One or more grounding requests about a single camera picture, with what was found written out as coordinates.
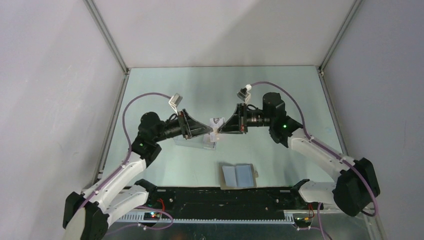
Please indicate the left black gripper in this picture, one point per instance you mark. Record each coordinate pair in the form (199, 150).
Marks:
(190, 127)

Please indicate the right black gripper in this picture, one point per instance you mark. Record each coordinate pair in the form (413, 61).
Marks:
(238, 123)

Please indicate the clear plastic card box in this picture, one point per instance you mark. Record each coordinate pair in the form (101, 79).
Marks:
(206, 142)

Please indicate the grey felt card holder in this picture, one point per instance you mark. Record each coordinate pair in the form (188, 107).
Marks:
(237, 176)

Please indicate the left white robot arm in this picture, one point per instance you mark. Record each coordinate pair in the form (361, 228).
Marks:
(107, 193)

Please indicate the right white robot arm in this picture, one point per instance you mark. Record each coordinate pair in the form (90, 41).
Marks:
(354, 182)

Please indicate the beige chair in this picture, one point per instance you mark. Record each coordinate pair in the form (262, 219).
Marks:
(80, 226)

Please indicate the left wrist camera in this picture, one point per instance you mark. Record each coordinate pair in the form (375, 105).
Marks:
(174, 101)

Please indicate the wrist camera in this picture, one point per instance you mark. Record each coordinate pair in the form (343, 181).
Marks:
(244, 94)
(174, 101)

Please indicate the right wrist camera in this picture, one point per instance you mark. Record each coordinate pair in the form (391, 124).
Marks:
(244, 94)

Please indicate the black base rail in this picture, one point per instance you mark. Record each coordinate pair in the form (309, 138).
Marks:
(215, 204)

